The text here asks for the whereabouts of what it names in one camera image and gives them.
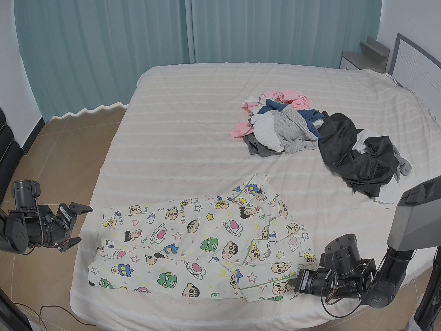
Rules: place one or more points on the pile of clothes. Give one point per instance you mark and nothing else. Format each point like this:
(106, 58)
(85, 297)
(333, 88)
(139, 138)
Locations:
(341, 150)

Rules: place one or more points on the bed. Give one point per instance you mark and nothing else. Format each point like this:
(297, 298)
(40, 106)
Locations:
(193, 122)

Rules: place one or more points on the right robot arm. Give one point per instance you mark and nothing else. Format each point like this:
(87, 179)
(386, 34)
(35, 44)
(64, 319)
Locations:
(410, 226)

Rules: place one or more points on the grey bedside table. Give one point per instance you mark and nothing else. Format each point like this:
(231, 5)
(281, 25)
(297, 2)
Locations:
(361, 60)

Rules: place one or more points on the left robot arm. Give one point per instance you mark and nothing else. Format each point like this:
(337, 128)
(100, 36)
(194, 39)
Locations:
(17, 233)

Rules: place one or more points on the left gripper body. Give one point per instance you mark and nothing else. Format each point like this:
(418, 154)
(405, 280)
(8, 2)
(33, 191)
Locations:
(57, 229)

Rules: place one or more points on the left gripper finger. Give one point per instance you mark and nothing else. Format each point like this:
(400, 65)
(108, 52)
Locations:
(71, 244)
(80, 209)

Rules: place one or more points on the blue-green curtain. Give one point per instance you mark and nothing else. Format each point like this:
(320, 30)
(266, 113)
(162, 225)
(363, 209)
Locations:
(282, 16)
(96, 43)

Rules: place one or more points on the white printed pyjama top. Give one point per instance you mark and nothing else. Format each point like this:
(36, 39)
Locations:
(193, 247)

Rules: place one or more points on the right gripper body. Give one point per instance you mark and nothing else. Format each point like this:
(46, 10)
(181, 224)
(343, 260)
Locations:
(315, 281)

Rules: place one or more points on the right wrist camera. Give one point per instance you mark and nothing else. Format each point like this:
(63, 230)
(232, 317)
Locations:
(323, 260)

